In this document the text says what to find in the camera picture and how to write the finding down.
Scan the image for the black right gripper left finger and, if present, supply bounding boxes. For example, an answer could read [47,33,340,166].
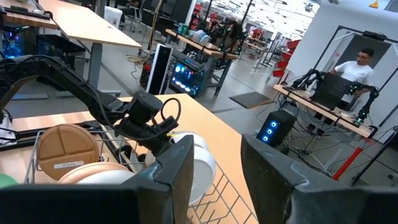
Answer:
[0,134,195,224]

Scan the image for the wooden workbench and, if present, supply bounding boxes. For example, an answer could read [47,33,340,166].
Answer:
[164,27,239,98]

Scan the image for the brown divided wooden plate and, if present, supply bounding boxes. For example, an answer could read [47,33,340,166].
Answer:
[37,123,101,181]

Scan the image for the light tan desk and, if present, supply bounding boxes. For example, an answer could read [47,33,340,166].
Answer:
[12,93,259,224]

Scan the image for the black computer tower blue fans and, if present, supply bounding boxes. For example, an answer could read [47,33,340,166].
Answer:
[256,110,297,149]

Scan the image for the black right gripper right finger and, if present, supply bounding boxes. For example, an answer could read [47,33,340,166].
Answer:
[241,133,398,224]

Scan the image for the person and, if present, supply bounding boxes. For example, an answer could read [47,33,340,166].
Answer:
[329,47,376,105]

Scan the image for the black mesh basket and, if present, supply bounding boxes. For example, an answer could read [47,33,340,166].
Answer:
[310,72,356,111]

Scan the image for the light green plate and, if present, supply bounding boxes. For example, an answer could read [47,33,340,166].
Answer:
[0,172,19,189]

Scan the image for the black floor mat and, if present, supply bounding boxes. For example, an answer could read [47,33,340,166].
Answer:
[228,91,275,110]

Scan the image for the white computer side panel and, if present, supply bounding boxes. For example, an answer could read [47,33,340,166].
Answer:
[145,42,174,96]

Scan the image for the glowing computer case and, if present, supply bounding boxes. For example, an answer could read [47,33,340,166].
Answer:
[169,49,206,98]

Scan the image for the wooden robot station table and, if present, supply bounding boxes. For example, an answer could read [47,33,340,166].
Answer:
[272,83,374,139]

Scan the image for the grey wire dish rack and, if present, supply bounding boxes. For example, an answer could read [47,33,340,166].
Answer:
[23,129,259,224]

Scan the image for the red storage bins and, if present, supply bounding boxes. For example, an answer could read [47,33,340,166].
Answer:
[272,39,302,78]

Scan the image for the tan standing desk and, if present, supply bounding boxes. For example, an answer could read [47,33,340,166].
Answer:
[0,0,143,97]

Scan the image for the white bin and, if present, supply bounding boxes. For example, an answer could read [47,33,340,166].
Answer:
[103,5,124,29]

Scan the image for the distant black station frame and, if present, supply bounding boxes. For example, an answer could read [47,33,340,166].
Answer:
[312,24,398,103]

